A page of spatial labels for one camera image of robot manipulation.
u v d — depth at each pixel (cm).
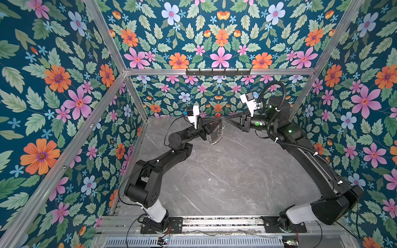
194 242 70
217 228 73
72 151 58
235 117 58
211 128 63
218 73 93
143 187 46
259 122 55
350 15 70
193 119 59
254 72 187
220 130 62
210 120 61
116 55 84
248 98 55
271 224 73
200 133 59
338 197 39
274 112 49
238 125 58
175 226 73
